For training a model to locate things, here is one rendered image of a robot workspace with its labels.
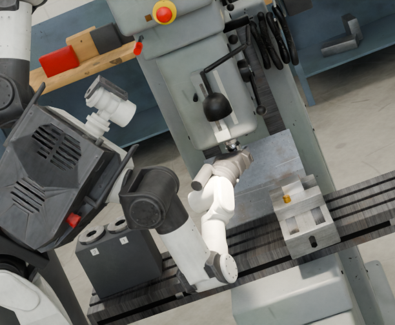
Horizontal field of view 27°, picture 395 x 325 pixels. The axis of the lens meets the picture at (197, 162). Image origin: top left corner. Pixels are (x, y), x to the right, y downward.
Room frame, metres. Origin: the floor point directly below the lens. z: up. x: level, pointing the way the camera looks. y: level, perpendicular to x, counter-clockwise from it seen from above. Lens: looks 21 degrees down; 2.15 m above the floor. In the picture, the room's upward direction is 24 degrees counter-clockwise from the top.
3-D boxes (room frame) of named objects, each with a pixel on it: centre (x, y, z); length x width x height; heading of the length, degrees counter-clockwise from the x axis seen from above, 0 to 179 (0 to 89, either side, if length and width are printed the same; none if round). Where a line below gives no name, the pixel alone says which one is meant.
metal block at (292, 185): (2.24, -0.23, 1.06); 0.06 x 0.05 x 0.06; 83
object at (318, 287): (2.26, -0.12, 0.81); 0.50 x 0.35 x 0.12; 170
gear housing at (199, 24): (2.31, -0.13, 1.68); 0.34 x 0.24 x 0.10; 170
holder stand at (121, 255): (2.36, 0.35, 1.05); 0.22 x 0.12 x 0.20; 83
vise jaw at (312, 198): (2.19, -0.23, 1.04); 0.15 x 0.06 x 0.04; 83
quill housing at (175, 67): (2.27, -0.12, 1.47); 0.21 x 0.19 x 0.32; 80
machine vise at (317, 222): (2.21, -0.23, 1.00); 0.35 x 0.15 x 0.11; 173
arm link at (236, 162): (2.18, -0.07, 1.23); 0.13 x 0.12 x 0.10; 59
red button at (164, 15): (2.01, -0.08, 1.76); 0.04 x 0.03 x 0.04; 80
